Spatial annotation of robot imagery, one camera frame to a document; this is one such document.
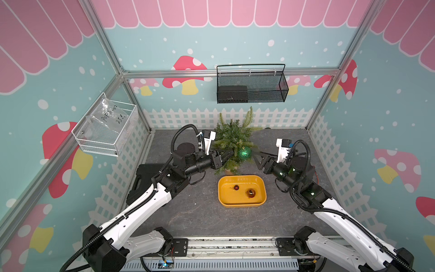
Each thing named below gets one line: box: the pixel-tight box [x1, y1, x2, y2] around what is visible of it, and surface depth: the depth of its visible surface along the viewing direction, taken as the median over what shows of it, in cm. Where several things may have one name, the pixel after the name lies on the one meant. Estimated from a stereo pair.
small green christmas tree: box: [212, 106, 263, 176], surface depth 73 cm
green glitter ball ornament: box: [237, 146, 252, 160], surface depth 71 cm
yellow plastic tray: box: [217, 175, 268, 208], surface depth 92 cm
